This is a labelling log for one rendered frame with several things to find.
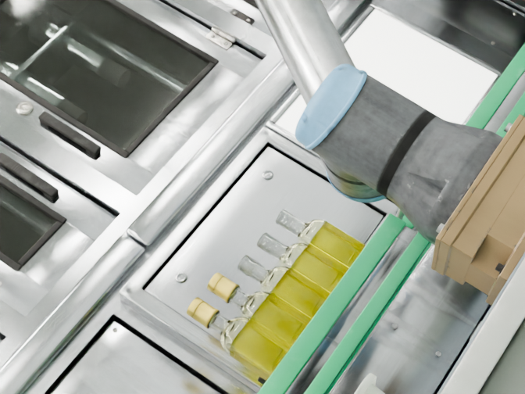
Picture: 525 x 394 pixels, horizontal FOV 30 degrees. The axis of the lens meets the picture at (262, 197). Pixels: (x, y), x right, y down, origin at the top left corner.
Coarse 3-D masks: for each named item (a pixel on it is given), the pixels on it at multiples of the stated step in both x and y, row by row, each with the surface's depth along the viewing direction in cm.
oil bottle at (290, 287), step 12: (264, 276) 165; (276, 276) 163; (288, 276) 164; (300, 276) 164; (264, 288) 163; (276, 288) 162; (288, 288) 162; (300, 288) 162; (312, 288) 163; (288, 300) 161; (300, 300) 161; (312, 300) 161; (324, 300) 162; (300, 312) 161; (312, 312) 160
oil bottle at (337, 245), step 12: (312, 228) 169; (324, 228) 169; (336, 228) 169; (300, 240) 170; (312, 240) 168; (324, 240) 168; (336, 240) 168; (348, 240) 168; (324, 252) 167; (336, 252) 167; (348, 252) 167; (360, 252) 167; (348, 264) 166
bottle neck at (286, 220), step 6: (282, 210) 172; (282, 216) 172; (288, 216) 172; (294, 216) 172; (276, 222) 172; (282, 222) 172; (288, 222) 171; (294, 222) 171; (300, 222) 171; (288, 228) 171; (294, 228) 171; (300, 228) 171; (294, 234) 172
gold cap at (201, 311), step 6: (198, 300) 162; (192, 306) 161; (198, 306) 161; (204, 306) 161; (210, 306) 161; (192, 312) 161; (198, 312) 161; (204, 312) 160; (210, 312) 160; (198, 318) 161; (204, 318) 160; (210, 318) 160; (204, 324) 161
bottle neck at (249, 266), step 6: (246, 258) 166; (240, 264) 166; (246, 264) 166; (252, 264) 166; (258, 264) 166; (246, 270) 166; (252, 270) 165; (258, 270) 165; (264, 270) 165; (252, 276) 166; (258, 276) 165
